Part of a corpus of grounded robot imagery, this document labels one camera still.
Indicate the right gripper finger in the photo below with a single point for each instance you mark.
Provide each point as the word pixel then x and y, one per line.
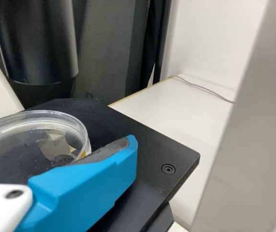
pixel 84 183

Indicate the petri dish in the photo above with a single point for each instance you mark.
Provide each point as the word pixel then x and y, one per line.
pixel 14 135

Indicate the cream microscope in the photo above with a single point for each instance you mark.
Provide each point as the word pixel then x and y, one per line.
pixel 152 149

